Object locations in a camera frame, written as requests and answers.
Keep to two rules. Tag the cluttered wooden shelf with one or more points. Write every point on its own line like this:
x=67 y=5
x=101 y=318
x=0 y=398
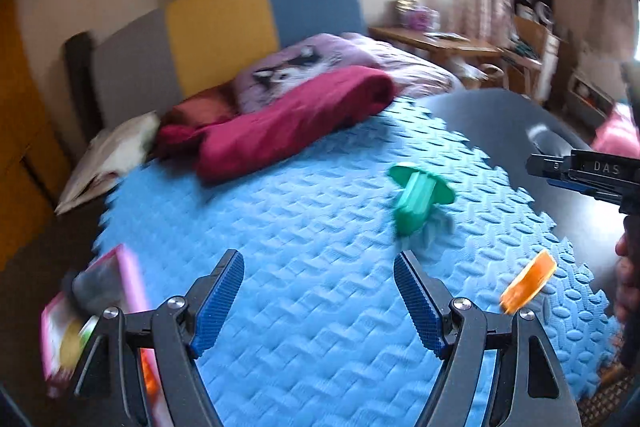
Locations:
x=535 y=37

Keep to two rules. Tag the grey yellow blue headboard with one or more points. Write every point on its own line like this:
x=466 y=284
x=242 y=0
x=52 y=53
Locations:
x=220 y=27

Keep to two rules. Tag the dark green plastic toy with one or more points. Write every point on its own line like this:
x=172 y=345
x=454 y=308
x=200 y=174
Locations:
x=415 y=202

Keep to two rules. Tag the orange plastic piece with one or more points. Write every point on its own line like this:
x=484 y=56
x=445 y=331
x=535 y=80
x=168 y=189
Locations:
x=530 y=282

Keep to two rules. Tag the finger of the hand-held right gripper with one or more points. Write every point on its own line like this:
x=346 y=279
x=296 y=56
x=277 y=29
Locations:
x=580 y=188
x=550 y=167

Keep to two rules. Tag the woven basket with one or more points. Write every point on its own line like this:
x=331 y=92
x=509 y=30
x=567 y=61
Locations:
x=605 y=392

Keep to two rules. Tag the yellow spotted bread toy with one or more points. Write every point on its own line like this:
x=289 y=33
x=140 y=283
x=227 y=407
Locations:
x=70 y=347

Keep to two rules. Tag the purple box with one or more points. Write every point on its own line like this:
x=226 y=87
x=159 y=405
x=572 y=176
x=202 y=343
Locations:
x=417 y=17

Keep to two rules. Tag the orange cube block toy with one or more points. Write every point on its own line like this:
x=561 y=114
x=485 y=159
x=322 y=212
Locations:
x=150 y=377

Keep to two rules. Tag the dark red blanket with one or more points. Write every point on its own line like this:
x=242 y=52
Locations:
x=280 y=122

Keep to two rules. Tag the wooden bedside table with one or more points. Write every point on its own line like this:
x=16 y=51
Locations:
x=415 y=34

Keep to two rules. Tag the small wooden cabinet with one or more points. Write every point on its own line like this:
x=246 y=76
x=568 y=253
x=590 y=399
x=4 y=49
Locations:
x=590 y=97

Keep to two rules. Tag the pink cardboard box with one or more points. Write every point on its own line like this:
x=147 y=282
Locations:
x=131 y=277

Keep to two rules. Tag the purple cat pillow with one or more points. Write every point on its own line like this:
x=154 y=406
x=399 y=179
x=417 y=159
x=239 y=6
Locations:
x=300 y=62

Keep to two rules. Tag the beige cloth bag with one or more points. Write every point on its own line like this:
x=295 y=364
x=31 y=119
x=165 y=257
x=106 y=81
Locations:
x=115 y=152

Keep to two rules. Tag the person's right hand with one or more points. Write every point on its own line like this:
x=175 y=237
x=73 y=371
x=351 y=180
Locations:
x=627 y=287

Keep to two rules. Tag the blue foam mat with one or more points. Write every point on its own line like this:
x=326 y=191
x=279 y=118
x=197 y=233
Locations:
x=310 y=217

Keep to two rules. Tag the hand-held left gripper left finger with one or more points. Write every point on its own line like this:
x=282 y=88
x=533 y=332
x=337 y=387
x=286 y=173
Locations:
x=217 y=302

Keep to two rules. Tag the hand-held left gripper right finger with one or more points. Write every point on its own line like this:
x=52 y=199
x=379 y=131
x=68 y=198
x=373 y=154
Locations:
x=417 y=302

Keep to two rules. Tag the wooden wardrobe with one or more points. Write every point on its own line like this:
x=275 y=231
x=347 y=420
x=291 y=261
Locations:
x=25 y=132

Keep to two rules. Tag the clear plastic cup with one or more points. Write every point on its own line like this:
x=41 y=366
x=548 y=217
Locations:
x=97 y=287

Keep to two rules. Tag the wooden chair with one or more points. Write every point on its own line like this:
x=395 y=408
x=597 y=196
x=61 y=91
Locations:
x=520 y=67

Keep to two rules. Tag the pink cloth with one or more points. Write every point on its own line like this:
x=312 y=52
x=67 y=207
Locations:
x=620 y=132

